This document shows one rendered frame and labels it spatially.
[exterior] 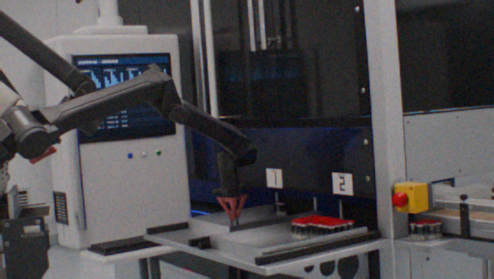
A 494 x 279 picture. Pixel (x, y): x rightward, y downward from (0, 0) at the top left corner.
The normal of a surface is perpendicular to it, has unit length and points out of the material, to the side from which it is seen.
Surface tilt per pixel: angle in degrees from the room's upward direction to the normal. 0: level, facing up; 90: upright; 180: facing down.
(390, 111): 90
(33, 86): 90
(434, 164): 90
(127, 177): 90
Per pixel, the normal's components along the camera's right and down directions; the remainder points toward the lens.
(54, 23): 0.55, 0.00
